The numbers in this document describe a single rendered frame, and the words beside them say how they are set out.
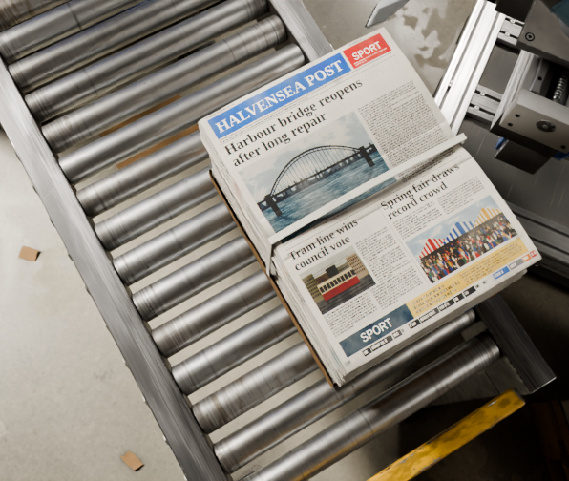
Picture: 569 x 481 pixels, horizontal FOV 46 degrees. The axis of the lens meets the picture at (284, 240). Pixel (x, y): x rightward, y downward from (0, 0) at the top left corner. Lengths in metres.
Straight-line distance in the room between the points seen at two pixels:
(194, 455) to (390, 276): 0.40
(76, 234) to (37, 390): 0.87
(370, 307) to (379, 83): 0.30
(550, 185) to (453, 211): 1.04
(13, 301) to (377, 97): 1.31
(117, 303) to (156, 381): 0.13
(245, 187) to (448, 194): 0.25
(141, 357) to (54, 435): 0.88
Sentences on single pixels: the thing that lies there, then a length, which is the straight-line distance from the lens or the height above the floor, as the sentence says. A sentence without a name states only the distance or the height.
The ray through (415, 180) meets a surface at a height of 1.03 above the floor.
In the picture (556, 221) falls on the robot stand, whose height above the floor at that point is 0.21.
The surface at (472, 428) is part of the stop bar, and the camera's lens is 1.05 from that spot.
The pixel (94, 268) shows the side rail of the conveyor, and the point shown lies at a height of 0.80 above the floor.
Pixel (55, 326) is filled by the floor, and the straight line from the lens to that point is 1.91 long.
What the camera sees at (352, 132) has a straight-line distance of 0.88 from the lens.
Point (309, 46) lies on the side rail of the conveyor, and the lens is 1.21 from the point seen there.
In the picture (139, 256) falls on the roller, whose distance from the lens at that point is 1.07.
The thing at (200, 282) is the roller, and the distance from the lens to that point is 1.05.
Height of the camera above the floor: 1.82
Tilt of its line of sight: 74 degrees down
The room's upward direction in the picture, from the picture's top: 9 degrees clockwise
